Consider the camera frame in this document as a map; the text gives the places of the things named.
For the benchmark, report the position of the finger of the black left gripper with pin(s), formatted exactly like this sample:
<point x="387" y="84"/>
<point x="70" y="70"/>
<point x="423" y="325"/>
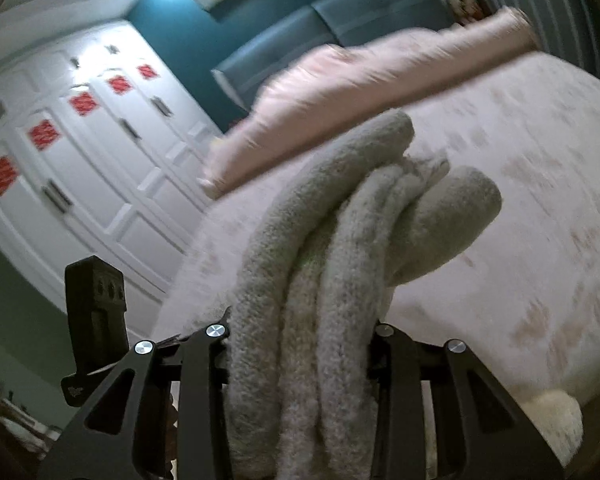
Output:
<point x="95" y="302"/>

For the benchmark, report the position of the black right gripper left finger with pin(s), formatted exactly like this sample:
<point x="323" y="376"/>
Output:
<point x="158" y="413"/>

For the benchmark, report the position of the white panelled wardrobe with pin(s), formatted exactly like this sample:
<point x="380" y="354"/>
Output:
<point x="100" y="152"/>

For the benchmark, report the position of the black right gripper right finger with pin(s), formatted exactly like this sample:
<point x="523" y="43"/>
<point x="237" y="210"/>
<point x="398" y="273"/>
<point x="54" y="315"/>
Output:
<point x="481" y="431"/>

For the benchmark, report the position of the white fluffy rug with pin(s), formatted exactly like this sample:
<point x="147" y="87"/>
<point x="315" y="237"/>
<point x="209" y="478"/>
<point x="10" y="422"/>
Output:
<point x="558" y="418"/>

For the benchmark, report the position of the pink pillow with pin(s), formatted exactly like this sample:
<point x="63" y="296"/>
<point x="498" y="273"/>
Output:
<point x="330" y="89"/>

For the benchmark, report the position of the beige knitted sweater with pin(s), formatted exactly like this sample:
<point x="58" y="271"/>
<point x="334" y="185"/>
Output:
<point x="360" y="219"/>

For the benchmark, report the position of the teal upholstered headboard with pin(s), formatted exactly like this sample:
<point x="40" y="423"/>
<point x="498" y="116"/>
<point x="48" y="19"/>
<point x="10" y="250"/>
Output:
<point x="344" y="23"/>

